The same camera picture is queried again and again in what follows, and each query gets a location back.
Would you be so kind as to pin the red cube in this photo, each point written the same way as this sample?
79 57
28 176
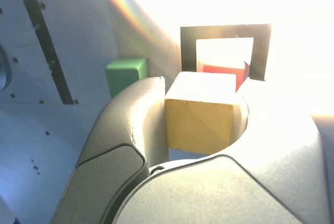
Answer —
216 68

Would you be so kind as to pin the green cube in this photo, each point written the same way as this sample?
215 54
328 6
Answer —
122 75

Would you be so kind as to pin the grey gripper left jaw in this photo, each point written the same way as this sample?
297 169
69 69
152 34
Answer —
112 130

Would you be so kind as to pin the black tape strip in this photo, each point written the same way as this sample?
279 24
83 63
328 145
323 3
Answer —
49 51

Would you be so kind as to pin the black tape square outline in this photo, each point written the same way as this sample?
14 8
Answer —
188 51

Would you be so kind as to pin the yellow cube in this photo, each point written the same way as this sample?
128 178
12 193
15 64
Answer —
198 124

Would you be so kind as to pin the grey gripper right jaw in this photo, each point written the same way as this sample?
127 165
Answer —
235 187

